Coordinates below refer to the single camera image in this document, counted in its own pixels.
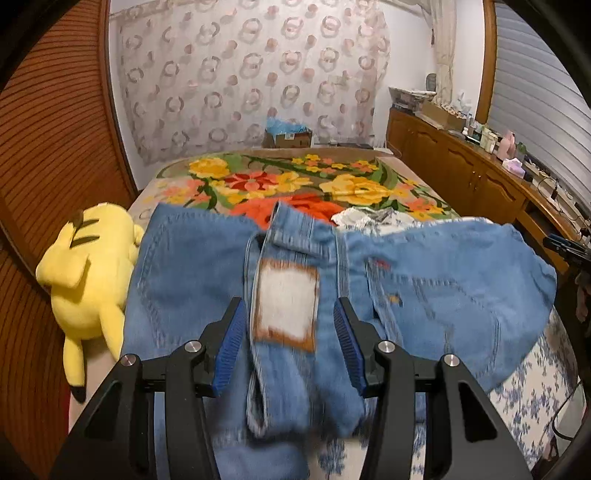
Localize yellow plush toy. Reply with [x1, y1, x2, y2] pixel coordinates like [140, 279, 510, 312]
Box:
[36, 203, 145, 402]

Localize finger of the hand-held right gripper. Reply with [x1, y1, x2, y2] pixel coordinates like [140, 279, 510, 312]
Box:
[544, 234, 589, 268]

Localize blue denim pants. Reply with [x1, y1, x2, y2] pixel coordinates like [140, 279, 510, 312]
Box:
[121, 200, 558, 480]

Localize wooden louvered wardrobe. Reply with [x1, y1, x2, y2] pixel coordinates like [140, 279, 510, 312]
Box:
[0, 0, 139, 462]

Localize open cardboard box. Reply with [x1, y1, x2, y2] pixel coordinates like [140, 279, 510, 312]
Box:
[422, 102, 467, 131]

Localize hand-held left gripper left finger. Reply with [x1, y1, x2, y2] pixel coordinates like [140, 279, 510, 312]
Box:
[48, 296, 248, 480]

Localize circle-patterned sheer curtain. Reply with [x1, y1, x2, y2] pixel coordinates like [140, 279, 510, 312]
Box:
[111, 2, 393, 167]

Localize white basket of clutter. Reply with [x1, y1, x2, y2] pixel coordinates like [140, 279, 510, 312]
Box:
[389, 85, 437, 112]

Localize colourful floral blanket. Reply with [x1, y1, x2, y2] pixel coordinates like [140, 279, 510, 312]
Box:
[127, 152, 462, 232]

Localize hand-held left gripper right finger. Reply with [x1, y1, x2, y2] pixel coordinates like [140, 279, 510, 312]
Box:
[332, 296, 534, 480]

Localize cream lace curtain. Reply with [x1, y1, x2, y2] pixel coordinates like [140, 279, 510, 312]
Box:
[430, 0, 457, 108]

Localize blue plastic bag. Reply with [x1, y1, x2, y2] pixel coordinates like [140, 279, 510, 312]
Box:
[265, 116, 305, 136]

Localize wooden sideboard cabinet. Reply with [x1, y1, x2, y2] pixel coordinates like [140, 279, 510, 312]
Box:
[385, 107, 591, 278]

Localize grey window blind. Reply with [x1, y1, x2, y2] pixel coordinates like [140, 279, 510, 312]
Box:
[488, 4, 591, 208]

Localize white patterned cloth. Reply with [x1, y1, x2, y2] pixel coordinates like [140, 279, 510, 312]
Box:
[331, 207, 428, 229]

